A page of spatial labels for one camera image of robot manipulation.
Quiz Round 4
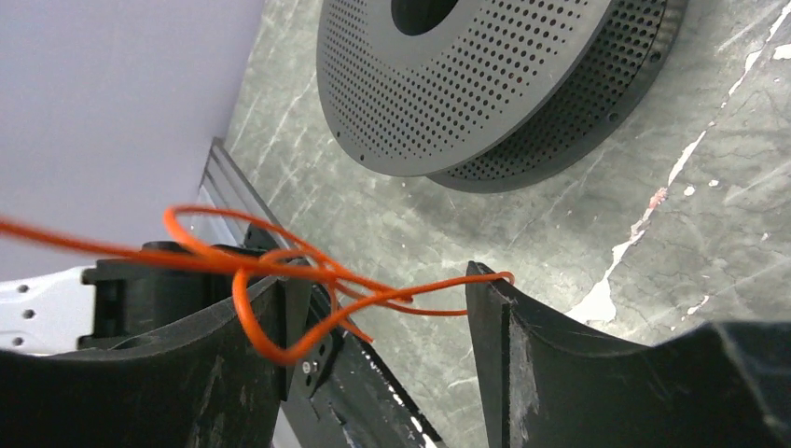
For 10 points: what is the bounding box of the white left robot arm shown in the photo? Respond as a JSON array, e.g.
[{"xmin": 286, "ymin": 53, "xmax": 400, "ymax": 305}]
[{"xmin": 1, "ymin": 259, "xmax": 342, "ymax": 408}]

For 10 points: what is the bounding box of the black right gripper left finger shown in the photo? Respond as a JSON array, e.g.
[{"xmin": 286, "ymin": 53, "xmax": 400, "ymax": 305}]
[{"xmin": 1, "ymin": 276, "xmax": 294, "ymax": 447}]

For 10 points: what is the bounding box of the dark grey perforated spool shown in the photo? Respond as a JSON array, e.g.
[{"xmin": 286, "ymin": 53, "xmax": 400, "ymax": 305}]
[{"xmin": 316, "ymin": 0, "xmax": 687, "ymax": 193}]

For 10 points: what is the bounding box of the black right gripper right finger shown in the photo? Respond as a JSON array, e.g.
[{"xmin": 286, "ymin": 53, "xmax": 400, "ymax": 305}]
[{"xmin": 465, "ymin": 261, "xmax": 790, "ymax": 447}]

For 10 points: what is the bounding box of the orange cable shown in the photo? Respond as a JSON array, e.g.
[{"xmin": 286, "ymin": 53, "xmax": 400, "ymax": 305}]
[{"xmin": 0, "ymin": 204, "xmax": 516, "ymax": 367}]

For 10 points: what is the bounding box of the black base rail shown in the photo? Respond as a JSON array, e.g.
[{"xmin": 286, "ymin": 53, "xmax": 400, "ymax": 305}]
[{"xmin": 271, "ymin": 329, "xmax": 445, "ymax": 448}]

